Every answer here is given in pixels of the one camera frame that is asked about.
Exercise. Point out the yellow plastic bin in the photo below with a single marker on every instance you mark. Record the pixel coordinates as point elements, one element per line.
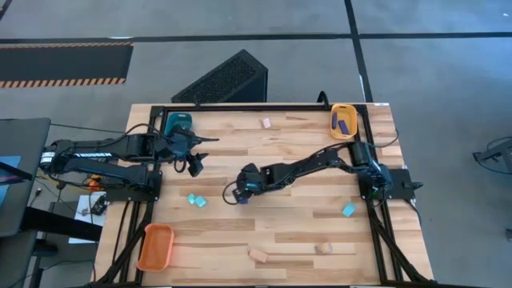
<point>351,118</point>

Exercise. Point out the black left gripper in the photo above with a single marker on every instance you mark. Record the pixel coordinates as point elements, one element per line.
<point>178,148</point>

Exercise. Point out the small pale wooden block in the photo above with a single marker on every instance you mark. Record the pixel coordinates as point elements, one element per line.
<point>266,122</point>

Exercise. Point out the black perforated computer case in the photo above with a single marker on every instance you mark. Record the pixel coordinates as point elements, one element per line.
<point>224,80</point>

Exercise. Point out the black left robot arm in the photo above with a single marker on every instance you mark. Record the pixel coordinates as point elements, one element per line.
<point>100,170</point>

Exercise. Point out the black hazard-striped floor mat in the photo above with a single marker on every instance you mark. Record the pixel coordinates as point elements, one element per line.
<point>60,64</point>

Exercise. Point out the white paper sheet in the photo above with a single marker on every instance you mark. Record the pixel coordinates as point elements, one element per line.
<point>82,202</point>

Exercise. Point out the black desk support beam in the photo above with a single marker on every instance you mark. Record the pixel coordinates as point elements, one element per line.
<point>60,224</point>

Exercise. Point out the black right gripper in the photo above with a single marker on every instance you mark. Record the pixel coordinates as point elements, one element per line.
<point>250,180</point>

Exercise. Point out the teal plastic bin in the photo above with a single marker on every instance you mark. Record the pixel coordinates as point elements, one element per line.
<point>178,120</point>

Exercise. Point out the blue screen tablet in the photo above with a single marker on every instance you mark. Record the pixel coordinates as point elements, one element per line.
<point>10,161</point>

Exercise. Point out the black side desk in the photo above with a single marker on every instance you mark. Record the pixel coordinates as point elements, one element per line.
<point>24,136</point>

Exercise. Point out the grey chair base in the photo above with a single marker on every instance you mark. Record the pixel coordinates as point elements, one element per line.
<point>496,154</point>

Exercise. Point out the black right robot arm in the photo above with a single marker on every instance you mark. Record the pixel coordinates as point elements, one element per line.
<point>312,164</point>

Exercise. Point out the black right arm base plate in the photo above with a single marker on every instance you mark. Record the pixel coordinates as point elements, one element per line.
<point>402,188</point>

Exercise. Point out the dark blue block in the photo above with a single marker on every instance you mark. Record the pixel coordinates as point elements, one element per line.
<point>343,127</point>
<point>334,120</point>
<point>243,200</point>

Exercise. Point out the black aluminium table frame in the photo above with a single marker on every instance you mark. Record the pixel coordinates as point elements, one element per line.
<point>248,107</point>

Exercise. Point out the light blue block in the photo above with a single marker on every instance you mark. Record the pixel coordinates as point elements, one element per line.
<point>349,209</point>
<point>200,201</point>
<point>191,198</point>

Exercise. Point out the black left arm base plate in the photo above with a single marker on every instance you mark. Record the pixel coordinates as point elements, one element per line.
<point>132,196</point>

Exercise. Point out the small orange object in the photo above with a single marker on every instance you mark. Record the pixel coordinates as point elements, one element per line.
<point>94,185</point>

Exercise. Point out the natural wooden block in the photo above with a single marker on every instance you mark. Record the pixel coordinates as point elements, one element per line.
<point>258,255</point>
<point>323,248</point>

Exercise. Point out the orange plastic bin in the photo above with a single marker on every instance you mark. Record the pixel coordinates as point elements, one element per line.
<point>156,248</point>

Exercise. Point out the small black device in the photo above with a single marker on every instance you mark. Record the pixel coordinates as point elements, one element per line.
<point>98,206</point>

